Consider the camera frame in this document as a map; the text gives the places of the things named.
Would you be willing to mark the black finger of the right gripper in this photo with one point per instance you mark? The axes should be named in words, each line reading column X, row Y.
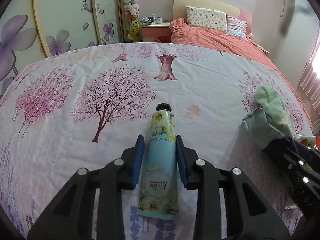
column 301, row 166

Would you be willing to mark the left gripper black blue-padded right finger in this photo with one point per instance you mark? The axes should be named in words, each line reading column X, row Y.
column 248, row 214

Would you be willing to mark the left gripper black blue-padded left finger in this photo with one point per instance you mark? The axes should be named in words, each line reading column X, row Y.
column 70, row 213

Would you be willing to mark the floral hand cream tube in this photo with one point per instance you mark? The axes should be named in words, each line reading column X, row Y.
column 158, row 196

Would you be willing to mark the green sock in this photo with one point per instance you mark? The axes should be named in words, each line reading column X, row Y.
column 276, row 108

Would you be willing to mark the yellow patterned snack wrapper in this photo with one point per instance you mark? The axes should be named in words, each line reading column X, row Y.
column 306, row 141

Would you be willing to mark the pink curtain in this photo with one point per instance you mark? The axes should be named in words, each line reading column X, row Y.
column 309, row 81

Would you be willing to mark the tree-print bed sheet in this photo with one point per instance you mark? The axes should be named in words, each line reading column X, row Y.
column 84, row 107

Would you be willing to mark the striped pink pillow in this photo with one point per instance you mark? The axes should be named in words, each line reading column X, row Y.
column 236, row 27

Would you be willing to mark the salmon pink duvet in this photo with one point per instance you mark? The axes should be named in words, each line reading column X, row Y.
column 181, row 33

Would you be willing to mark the floral white pillow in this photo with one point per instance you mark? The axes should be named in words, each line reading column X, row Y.
column 206, row 18

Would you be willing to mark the pink white nightstand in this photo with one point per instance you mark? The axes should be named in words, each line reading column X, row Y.
column 152, row 31

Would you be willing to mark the floral sliding wardrobe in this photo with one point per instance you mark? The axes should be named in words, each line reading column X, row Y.
column 32, row 30

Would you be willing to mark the beige pink headboard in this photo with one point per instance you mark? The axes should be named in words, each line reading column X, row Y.
column 179, row 10

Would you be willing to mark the white mug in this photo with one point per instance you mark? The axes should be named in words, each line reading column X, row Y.
column 158, row 19

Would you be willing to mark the plush toy hanging column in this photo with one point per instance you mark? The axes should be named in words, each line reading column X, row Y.
column 131, row 20

